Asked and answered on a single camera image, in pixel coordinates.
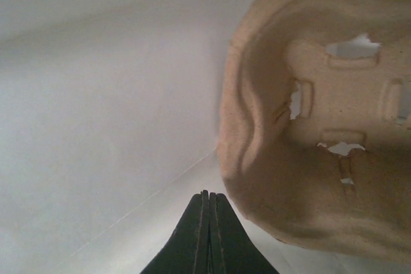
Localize light blue paper bag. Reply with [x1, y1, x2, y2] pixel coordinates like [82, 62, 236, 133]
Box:
[1, 0, 410, 273]

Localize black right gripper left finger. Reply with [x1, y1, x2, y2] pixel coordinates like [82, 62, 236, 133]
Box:
[142, 190, 209, 274]

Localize single brown cup carrier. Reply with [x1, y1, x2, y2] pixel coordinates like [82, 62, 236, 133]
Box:
[218, 0, 410, 263]

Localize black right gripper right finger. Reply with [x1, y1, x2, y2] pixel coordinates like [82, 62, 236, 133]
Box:
[209, 193, 277, 274]

